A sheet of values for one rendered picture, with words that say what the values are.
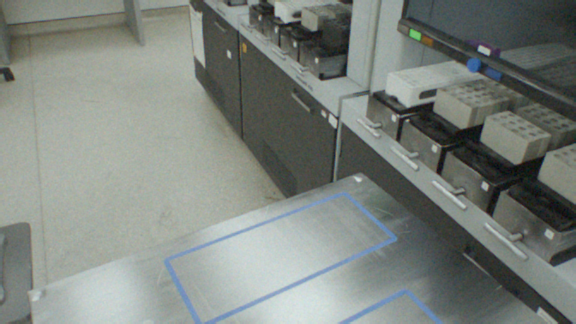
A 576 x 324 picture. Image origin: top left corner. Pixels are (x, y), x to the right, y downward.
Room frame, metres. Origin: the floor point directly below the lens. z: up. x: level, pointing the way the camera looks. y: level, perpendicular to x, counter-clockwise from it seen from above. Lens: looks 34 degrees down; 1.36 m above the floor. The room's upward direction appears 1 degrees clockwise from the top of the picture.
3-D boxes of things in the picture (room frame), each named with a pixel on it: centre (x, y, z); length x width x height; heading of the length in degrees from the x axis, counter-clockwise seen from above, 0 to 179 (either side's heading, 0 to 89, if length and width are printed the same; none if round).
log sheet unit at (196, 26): (2.65, 0.53, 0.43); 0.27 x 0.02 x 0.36; 26
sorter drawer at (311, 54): (1.58, -0.35, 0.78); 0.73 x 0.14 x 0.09; 116
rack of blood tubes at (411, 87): (1.16, -0.41, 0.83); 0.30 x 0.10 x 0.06; 116
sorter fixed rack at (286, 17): (1.80, -0.10, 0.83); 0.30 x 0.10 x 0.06; 116
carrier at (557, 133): (0.88, -0.53, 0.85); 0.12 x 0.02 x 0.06; 25
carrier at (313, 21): (1.62, -0.08, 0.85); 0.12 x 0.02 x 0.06; 27
